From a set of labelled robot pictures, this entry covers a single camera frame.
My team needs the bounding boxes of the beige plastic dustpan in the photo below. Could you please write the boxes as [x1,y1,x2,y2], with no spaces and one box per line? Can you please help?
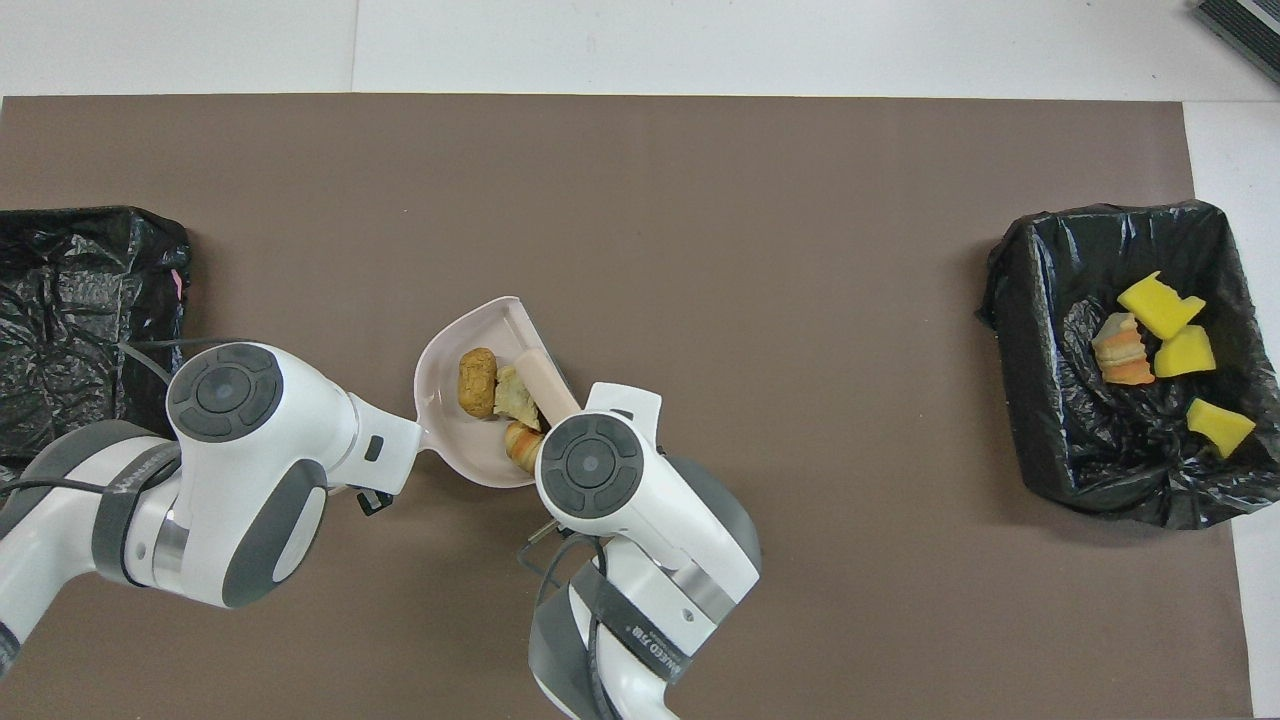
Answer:
[414,296,581,491]

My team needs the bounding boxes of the brown bread roll toy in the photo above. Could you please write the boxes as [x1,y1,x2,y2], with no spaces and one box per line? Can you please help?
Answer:
[458,347,499,419]

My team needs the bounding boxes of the pale ridged pastry toy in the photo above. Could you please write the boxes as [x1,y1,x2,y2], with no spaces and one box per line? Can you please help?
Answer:
[503,420,547,473]

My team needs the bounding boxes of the pale yellow food toy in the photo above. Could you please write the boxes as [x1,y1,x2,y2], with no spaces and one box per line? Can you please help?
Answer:
[494,365,544,423]

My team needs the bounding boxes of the beige hand brush black bristles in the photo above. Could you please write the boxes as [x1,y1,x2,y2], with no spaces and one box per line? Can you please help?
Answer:
[520,348,583,423]

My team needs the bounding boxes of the orange striped croissant toy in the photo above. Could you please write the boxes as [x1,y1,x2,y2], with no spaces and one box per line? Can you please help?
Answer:
[1092,312,1156,386]

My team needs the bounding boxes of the notched yellow sponge piece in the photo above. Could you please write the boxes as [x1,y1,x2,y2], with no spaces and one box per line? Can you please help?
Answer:
[1117,271,1207,341]

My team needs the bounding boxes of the yellow sponge piece green backing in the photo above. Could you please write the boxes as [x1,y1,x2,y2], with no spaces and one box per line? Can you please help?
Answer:
[1154,324,1218,379]

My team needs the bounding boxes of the small yellow sponge piece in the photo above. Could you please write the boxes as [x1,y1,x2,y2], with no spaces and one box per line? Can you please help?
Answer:
[1186,398,1257,460]

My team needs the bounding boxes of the closed black-wrapped bin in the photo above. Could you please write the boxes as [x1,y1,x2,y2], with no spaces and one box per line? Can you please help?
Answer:
[0,206,191,466]

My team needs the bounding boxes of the open black-lined trash bin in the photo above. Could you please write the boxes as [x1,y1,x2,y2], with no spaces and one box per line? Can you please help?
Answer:
[976,200,1280,531]

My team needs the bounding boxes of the brown table mat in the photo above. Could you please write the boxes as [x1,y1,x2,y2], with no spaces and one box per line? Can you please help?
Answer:
[0,93,1256,720]

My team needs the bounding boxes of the dark ribbed panel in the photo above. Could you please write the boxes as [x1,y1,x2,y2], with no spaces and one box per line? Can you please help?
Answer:
[1195,0,1280,86]

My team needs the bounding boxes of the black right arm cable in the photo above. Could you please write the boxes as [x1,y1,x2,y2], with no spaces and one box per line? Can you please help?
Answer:
[518,515,601,720]

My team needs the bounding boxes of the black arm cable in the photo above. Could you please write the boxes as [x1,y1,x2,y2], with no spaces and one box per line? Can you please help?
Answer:
[0,338,216,501]
[518,515,601,720]

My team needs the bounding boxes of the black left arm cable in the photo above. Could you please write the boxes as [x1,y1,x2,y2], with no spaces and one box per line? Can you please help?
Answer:
[0,338,216,501]

